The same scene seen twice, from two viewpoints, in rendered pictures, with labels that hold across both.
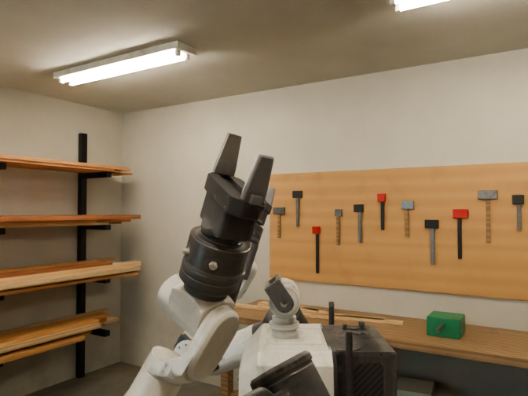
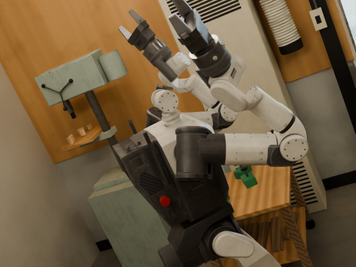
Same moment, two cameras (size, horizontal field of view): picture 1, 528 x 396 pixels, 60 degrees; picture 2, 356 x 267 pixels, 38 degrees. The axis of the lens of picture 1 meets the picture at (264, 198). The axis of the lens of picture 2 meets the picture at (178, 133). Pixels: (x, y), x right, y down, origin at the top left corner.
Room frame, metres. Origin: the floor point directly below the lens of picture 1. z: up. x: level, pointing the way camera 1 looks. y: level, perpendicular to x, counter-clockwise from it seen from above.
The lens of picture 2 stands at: (2.58, -0.37, 1.76)
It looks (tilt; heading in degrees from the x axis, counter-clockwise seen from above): 15 degrees down; 169
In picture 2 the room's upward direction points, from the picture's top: 24 degrees counter-clockwise
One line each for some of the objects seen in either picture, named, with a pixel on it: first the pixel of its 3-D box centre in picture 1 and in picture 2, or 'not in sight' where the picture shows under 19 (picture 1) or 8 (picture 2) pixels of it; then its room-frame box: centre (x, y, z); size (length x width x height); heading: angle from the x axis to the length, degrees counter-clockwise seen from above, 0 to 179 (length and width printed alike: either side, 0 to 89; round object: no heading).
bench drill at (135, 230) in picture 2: not in sight; (124, 163); (-0.97, -0.09, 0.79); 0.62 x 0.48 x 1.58; 57
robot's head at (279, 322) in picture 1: (284, 302); (166, 103); (0.97, -0.04, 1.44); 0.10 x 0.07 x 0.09; 178
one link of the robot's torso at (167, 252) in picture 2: not in sight; (197, 238); (0.97, -0.13, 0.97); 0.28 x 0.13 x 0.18; 88
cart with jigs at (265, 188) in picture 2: not in sight; (255, 218); (-0.20, 0.41, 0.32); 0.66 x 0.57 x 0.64; 149
